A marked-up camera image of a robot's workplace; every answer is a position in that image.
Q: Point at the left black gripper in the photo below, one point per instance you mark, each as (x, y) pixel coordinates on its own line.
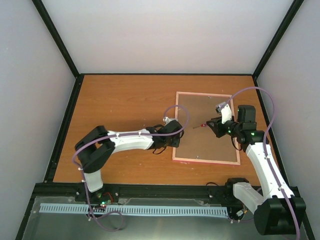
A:
(176, 141)

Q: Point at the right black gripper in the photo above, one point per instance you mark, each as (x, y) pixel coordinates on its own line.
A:
(217, 130)

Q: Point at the pink picture frame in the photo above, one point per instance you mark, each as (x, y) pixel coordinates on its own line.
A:
(176, 125)

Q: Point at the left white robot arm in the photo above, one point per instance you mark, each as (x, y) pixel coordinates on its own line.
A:
(100, 144)

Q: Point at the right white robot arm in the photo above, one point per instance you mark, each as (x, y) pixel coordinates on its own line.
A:
(276, 211)

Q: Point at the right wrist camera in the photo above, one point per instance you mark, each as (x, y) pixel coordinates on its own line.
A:
(225, 111)

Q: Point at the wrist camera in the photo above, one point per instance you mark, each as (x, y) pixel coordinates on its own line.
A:
(167, 120)
(225, 111)

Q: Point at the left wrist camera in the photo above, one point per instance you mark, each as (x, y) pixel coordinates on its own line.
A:
(167, 120)

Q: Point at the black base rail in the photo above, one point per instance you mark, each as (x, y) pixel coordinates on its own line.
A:
(211, 193)

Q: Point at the light blue cable duct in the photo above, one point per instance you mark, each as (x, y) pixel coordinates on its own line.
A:
(137, 210)

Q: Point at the black enclosure frame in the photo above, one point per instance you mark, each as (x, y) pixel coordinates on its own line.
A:
(79, 77)

